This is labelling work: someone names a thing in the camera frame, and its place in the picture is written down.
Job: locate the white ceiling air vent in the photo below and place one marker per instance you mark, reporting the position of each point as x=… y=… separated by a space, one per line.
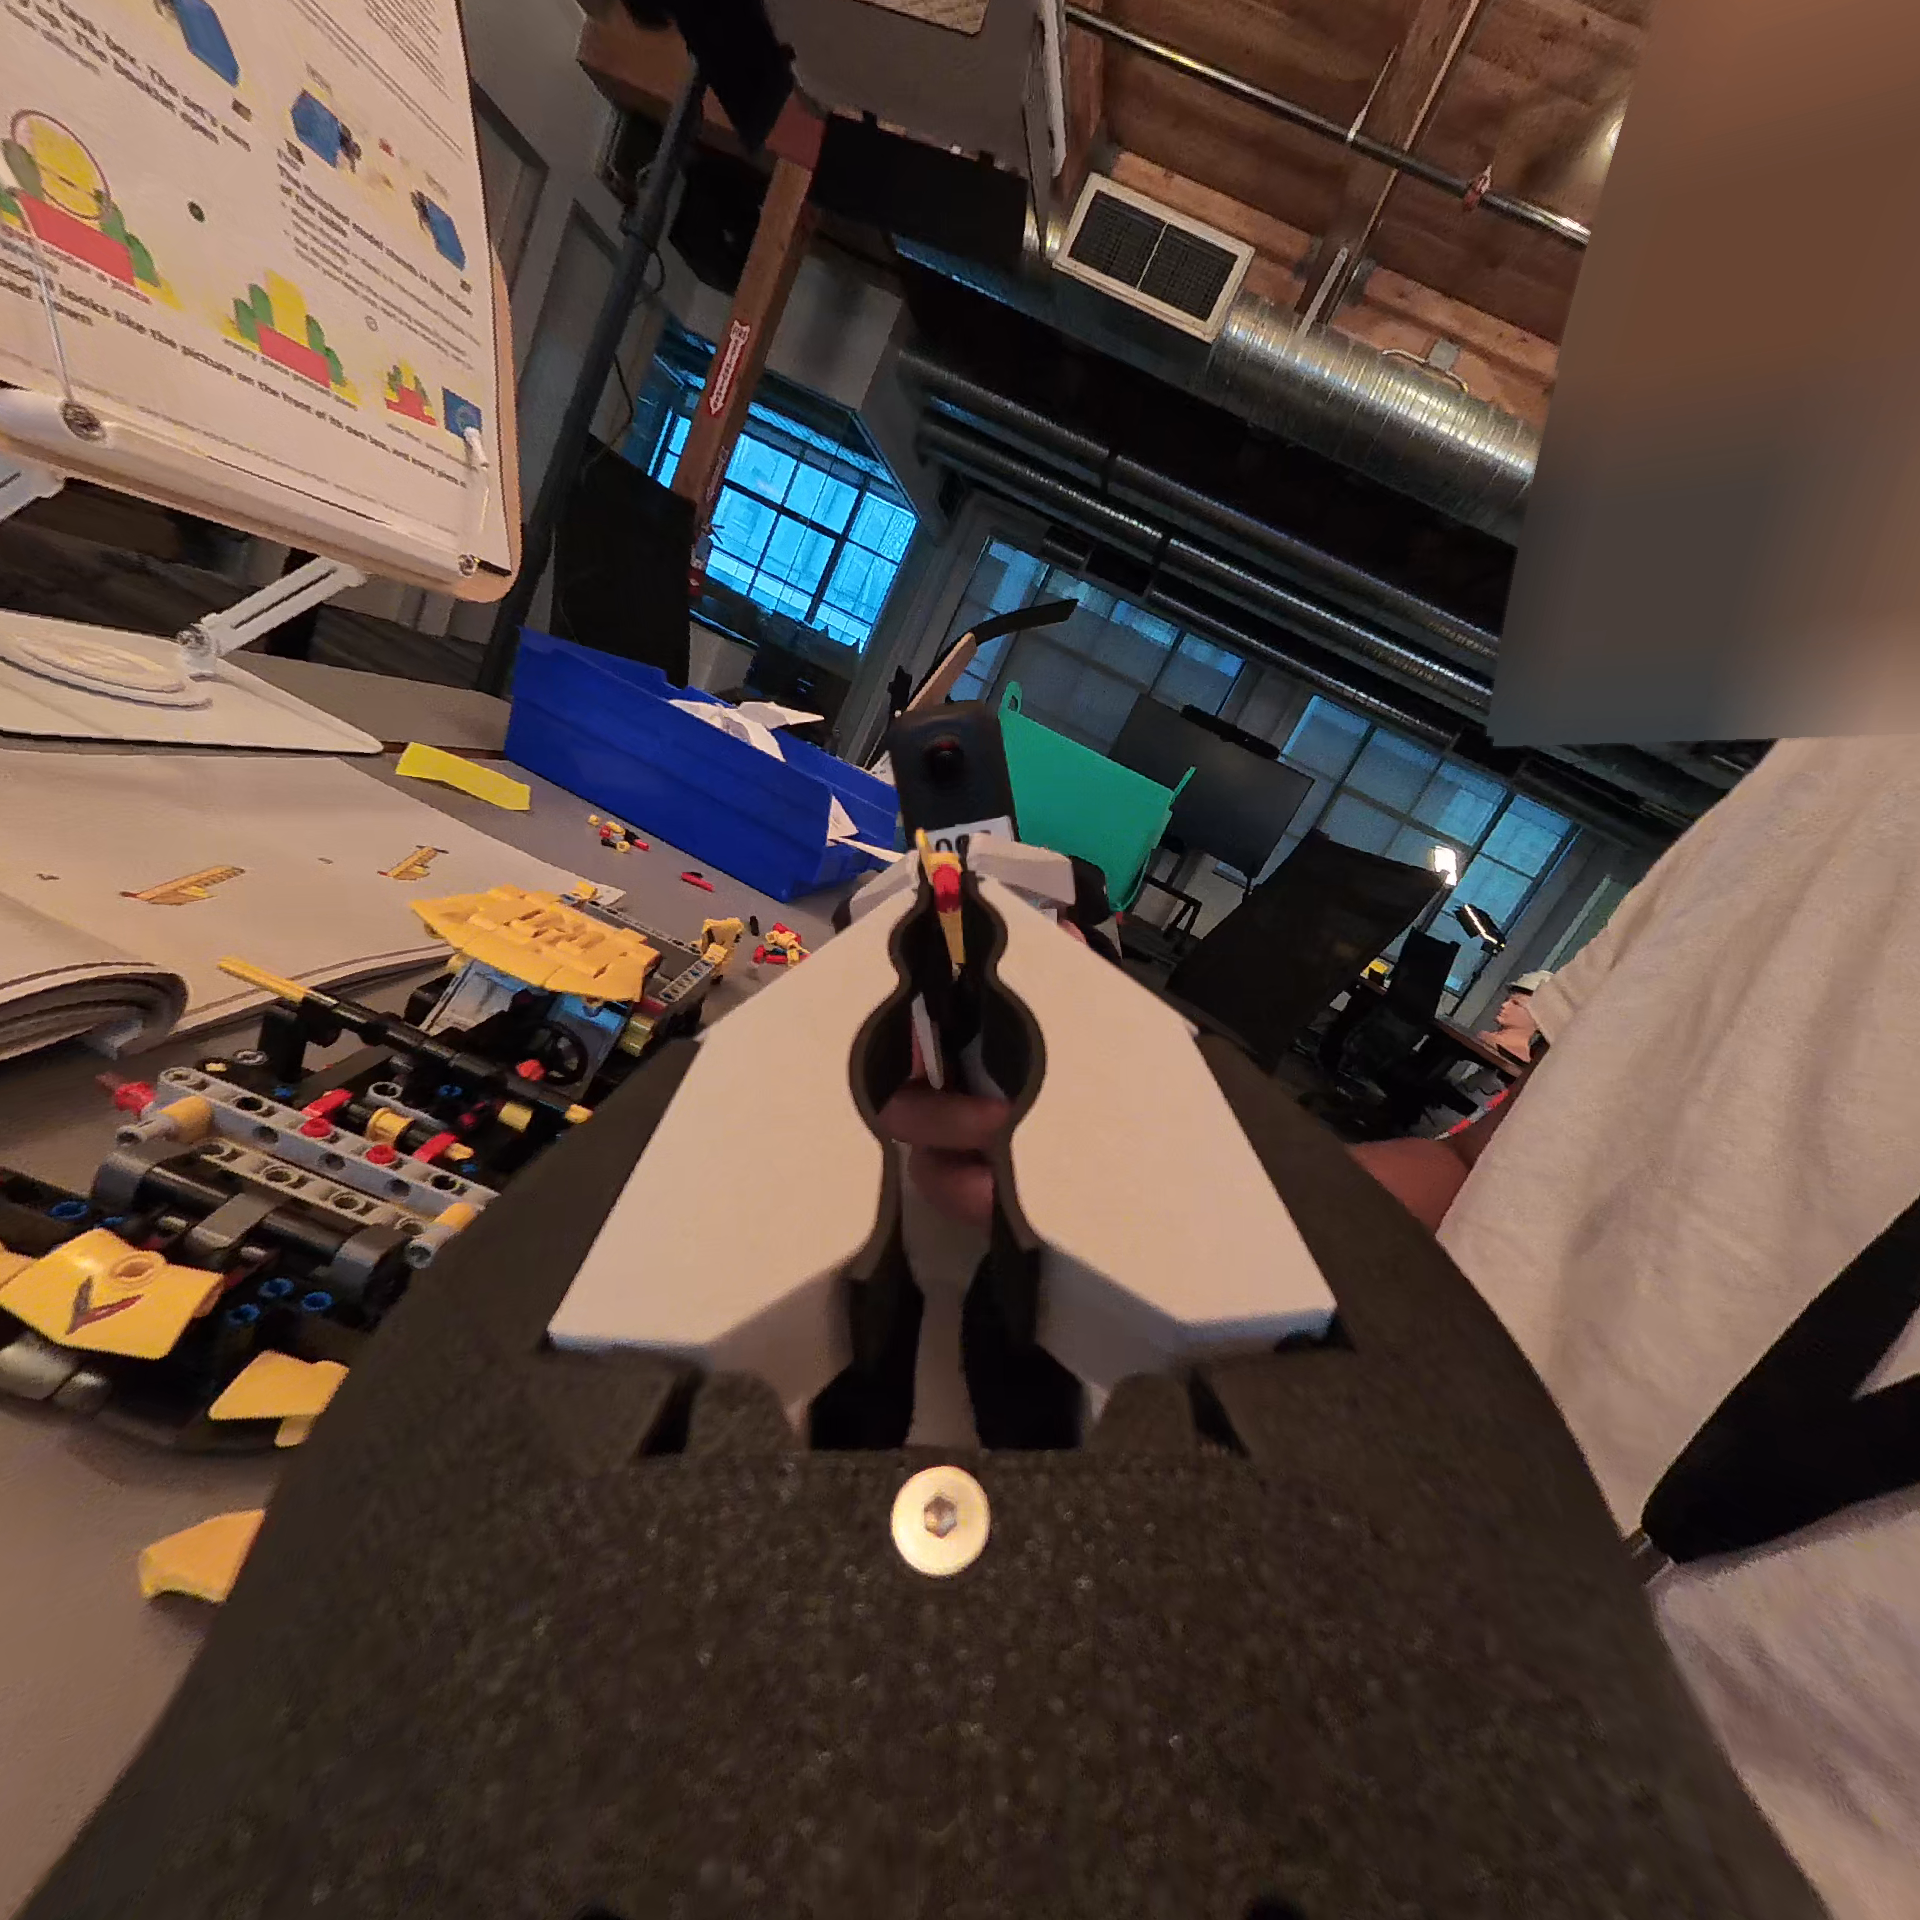
x=1155 y=253

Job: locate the grey desk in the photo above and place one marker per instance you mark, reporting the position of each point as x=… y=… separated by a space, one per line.
x=75 y=1680

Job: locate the black studio light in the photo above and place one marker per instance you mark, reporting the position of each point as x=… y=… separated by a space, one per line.
x=1476 y=922

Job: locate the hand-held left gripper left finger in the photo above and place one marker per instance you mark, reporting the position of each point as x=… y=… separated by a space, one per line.
x=734 y=1201

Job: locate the partly built yellow toy car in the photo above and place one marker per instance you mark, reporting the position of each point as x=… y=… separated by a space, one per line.
x=539 y=937

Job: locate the crumpled white paper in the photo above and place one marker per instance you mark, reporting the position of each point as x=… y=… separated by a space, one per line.
x=750 y=722

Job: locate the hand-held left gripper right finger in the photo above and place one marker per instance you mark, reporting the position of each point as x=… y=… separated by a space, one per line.
x=1155 y=1201

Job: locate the small yellow curved panel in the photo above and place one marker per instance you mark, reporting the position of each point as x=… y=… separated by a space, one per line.
x=950 y=930

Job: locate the large black monitor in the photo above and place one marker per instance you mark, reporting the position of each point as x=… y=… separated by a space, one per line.
x=1214 y=779

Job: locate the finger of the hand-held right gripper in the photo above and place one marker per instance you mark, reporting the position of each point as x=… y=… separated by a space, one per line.
x=874 y=896
x=1027 y=878

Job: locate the yellow wheel arch panel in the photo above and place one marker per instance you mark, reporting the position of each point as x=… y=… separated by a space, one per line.
x=194 y=1557

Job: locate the printed instruction sheet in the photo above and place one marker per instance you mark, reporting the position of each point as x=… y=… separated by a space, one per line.
x=300 y=225

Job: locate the open instruction booklet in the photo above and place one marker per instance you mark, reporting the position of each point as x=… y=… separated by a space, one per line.
x=300 y=838

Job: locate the person's right hand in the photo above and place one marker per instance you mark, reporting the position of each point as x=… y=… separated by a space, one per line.
x=953 y=1147

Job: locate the wooden stick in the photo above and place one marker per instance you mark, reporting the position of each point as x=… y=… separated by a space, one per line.
x=942 y=673

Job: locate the silver ventilation duct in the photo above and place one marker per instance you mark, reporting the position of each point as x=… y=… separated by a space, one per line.
x=1350 y=389

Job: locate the blue storage bin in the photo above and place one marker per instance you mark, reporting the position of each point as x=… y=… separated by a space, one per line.
x=644 y=764

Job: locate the yellow paper scrap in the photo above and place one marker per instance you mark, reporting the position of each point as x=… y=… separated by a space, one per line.
x=457 y=774

